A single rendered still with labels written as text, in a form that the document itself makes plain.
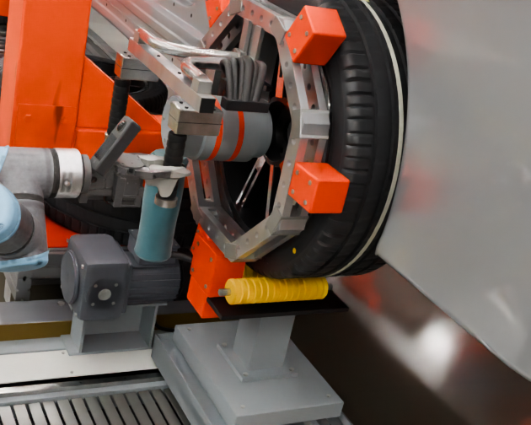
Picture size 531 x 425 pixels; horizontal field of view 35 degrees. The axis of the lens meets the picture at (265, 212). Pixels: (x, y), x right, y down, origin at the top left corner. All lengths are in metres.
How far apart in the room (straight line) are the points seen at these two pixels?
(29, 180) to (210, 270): 0.58
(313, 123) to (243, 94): 0.14
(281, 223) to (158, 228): 0.41
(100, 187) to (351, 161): 0.47
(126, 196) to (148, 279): 0.69
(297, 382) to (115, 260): 0.55
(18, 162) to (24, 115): 0.66
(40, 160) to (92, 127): 0.73
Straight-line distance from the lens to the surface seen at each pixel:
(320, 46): 1.62
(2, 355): 2.35
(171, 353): 2.31
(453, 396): 2.76
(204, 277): 1.96
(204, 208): 2.00
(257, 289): 1.88
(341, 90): 1.64
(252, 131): 1.79
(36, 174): 1.50
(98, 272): 2.15
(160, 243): 1.99
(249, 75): 1.60
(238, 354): 2.18
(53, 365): 2.32
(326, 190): 1.56
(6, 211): 1.32
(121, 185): 1.56
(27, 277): 2.47
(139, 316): 2.47
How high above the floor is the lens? 1.39
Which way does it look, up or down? 22 degrees down
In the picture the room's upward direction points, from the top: 13 degrees clockwise
